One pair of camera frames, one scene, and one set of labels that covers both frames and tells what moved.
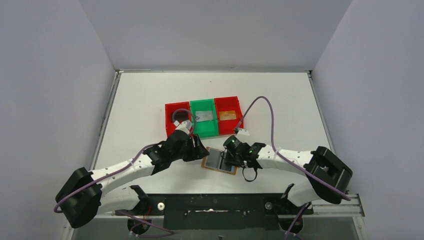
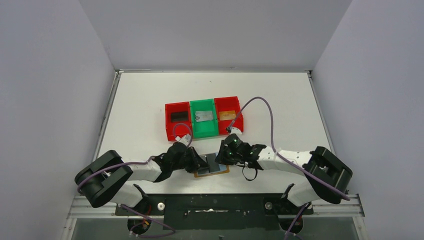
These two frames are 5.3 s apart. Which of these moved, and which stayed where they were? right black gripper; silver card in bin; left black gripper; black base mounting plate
Moved: left black gripper
Stayed: right black gripper; silver card in bin; black base mounting plate
